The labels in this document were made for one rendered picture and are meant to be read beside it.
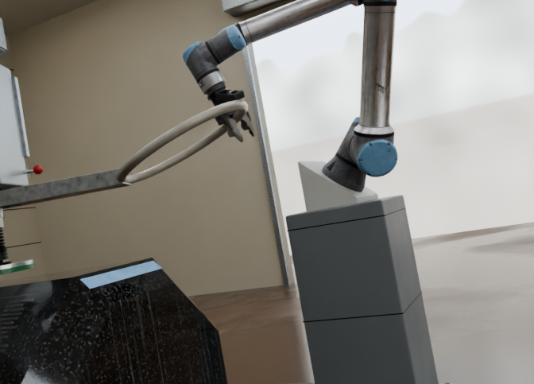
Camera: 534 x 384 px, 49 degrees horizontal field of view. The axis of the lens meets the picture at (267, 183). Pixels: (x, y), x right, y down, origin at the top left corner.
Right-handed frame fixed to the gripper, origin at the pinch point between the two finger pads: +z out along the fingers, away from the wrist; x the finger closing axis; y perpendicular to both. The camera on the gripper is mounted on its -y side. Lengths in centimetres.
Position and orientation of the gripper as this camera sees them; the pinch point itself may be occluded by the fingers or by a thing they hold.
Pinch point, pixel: (246, 135)
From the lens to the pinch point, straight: 204.0
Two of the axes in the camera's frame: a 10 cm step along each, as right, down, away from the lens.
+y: -4.4, 3.0, 8.5
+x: -7.4, 4.2, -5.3
